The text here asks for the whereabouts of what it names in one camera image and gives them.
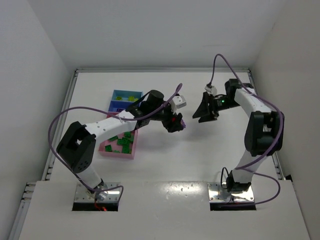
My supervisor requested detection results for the green lego plate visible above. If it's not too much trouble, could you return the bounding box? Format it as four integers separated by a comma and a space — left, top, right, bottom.
117, 137, 133, 146

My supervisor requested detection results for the large pink bin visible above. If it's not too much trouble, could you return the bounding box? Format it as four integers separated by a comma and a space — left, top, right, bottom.
98, 130, 138, 160

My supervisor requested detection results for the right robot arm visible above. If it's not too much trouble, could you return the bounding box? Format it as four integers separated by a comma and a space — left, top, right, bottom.
192, 79, 285, 193

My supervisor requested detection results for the light blue bin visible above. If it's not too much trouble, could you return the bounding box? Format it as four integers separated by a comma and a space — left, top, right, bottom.
111, 89, 144, 101

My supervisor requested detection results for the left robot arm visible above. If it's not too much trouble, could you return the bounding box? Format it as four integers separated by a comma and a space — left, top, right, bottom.
56, 90, 187, 193

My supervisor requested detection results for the metal base plate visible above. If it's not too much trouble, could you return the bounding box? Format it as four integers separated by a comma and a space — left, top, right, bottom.
74, 182, 121, 204
207, 182, 255, 204

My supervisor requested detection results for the green two-stud lego brick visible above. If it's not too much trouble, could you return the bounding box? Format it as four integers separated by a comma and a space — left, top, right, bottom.
104, 145, 113, 152

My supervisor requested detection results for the small pink bin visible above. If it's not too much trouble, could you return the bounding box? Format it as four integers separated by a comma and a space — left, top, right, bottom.
106, 112, 120, 119

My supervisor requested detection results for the red purple lego stack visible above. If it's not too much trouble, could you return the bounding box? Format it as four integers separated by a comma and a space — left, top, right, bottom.
172, 117, 186, 131

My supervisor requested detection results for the lime green long lego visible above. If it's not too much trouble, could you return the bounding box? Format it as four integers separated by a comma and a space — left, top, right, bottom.
128, 96, 139, 102

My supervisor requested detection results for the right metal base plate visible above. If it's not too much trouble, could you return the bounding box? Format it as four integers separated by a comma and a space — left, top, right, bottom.
207, 182, 255, 204

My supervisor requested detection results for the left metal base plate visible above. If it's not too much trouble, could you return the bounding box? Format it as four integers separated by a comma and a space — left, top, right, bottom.
74, 182, 121, 204

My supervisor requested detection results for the green square lego brick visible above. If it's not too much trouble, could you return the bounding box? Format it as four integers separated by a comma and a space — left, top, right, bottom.
124, 131, 132, 139

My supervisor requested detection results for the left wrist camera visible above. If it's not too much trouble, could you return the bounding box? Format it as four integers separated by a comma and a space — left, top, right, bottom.
170, 95, 187, 110

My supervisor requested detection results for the dark blue bin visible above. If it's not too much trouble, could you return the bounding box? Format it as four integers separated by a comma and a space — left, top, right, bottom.
108, 100, 132, 112

